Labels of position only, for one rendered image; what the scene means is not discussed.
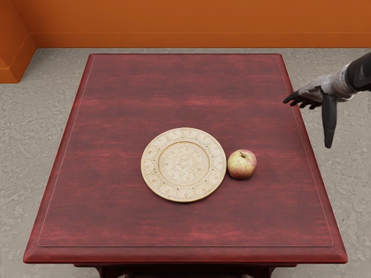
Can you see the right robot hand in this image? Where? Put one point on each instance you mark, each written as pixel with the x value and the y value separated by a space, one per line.
pixel 329 87

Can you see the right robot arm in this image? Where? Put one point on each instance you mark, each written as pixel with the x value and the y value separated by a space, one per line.
pixel 361 72

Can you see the cream patterned round plate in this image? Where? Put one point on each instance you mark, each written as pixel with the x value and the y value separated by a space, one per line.
pixel 183 164

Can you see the red and yellow apple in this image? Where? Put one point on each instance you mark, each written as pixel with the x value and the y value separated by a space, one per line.
pixel 242 164

